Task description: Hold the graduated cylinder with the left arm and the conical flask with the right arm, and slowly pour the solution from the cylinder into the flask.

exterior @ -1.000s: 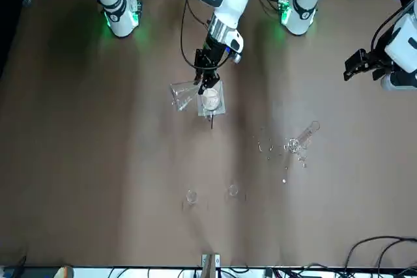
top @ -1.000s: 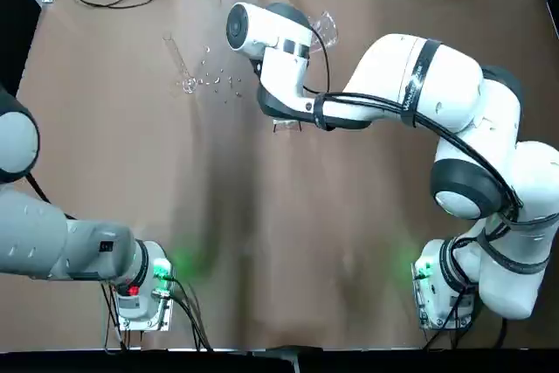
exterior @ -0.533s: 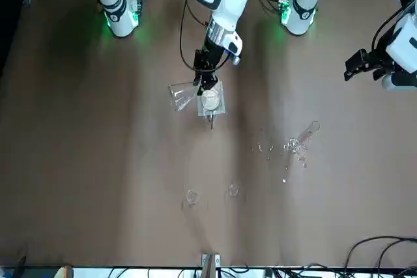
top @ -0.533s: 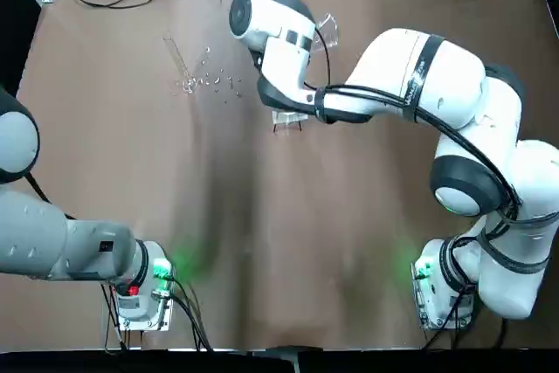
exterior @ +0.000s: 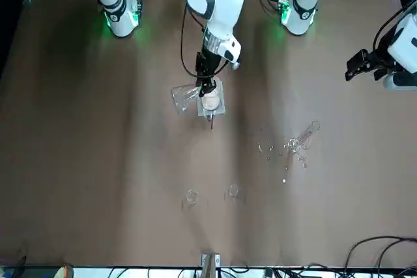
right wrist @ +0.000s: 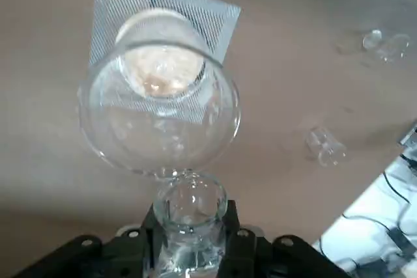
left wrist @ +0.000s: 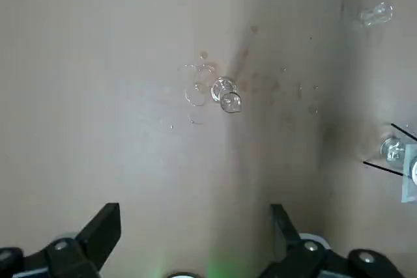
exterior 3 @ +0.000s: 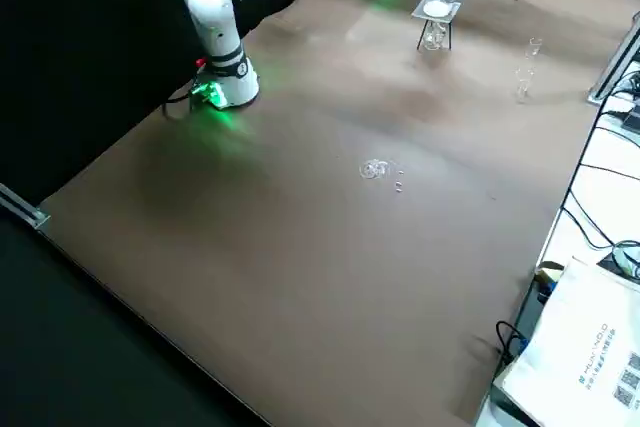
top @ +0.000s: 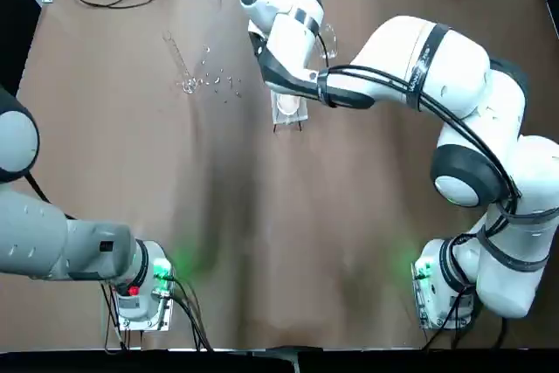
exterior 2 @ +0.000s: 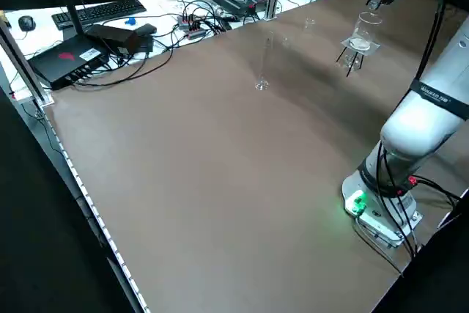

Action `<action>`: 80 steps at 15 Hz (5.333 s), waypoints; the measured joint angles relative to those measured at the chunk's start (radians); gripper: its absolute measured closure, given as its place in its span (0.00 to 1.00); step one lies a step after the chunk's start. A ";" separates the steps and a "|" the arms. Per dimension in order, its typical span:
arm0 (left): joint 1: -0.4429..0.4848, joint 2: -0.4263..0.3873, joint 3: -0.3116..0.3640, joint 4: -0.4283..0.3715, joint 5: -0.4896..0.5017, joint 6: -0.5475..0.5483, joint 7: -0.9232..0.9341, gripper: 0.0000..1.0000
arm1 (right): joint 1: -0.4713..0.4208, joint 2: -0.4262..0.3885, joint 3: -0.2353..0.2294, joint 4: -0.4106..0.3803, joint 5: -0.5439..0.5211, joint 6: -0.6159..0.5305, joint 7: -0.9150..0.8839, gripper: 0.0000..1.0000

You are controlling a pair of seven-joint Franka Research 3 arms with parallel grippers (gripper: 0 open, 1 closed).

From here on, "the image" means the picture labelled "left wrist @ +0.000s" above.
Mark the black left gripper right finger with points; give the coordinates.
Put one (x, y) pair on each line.
(288, 242)

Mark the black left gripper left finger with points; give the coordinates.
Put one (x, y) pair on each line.
(94, 242)

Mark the clear glass alcohol lamp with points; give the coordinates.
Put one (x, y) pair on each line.
(392, 151)

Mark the large clear glass beaker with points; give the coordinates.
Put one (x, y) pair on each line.
(414, 169)

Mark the tiny clear glass cup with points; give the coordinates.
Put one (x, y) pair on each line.
(378, 14)

